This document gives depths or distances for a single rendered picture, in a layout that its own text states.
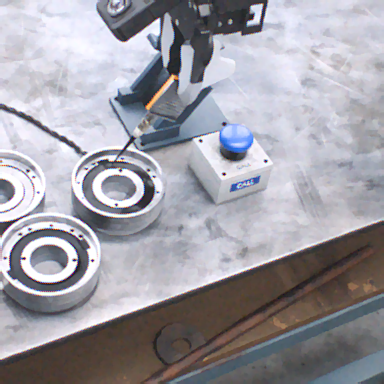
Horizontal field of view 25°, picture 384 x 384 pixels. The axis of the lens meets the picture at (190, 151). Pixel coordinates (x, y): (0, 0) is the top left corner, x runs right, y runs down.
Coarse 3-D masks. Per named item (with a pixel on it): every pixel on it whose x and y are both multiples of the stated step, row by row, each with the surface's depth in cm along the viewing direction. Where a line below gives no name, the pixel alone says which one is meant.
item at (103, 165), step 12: (96, 168) 100; (108, 168) 100; (120, 168) 100; (132, 168) 100; (84, 180) 98; (144, 180) 99; (84, 192) 97; (144, 192) 98; (96, 204) 96; (144, 204) 97
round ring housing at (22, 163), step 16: (0, 160) 99; (16, 160) 99; (32, 160) 98; (0, 176) 97; (32, 176) 98; (0, 192) 99; (16, 192) 96; (0, 208) 94; (32, 208) 93; (0, 224) 92; (0, 240) 94
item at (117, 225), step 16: (80, 160) 99; (96, 160) 101; (112, 160) 101; (128, 160) 101; (144, 160) 101; (80, 176) 99; (112, 176) 100; (128, 176) 99; (160, 176) 99; (80, 192) 97; (96, 192) 97; (128, 192) 101; (160, 192) 98; (80, 208) 95; (160, 208) 98; (96, 224) 95; (112, 224) 95; (128, 224) 95; (144, 224) 96
